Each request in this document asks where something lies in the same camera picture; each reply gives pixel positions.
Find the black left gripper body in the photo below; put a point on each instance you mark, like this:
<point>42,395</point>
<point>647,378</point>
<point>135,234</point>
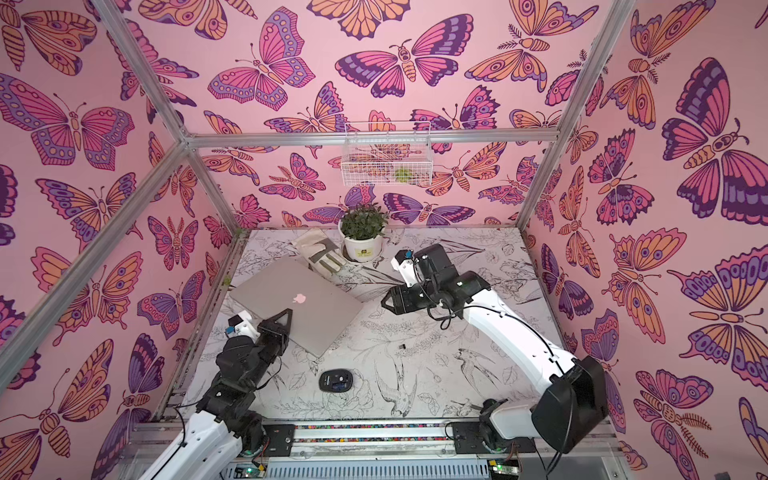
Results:
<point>257,352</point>

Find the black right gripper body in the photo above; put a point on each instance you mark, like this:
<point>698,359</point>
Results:
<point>414,297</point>

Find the silver laptop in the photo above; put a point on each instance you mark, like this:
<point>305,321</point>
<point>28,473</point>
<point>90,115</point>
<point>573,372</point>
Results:
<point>321,310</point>

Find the black wireless mouse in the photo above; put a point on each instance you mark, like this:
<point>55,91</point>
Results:
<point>336,381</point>

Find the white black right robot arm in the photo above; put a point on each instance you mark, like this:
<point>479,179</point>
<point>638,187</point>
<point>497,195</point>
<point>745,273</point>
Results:
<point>572,392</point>

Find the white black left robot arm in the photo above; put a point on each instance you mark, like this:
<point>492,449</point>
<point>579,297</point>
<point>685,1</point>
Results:
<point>223,424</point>

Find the white grey work glove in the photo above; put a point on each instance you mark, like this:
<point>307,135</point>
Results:
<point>321,253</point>

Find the green plant in white pot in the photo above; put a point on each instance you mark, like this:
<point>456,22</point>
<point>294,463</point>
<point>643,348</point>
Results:
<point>362,230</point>

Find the green ball in basket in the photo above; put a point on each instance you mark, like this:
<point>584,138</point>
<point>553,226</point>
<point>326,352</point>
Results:
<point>403,176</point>

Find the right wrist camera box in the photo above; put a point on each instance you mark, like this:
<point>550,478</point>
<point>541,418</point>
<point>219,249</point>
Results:
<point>403,263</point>

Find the white wire wall basket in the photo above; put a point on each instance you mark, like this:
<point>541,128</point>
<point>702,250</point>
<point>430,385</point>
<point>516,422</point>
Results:
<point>372,152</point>

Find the aluminium frame struts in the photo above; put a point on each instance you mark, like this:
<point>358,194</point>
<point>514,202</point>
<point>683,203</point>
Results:
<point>42,318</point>

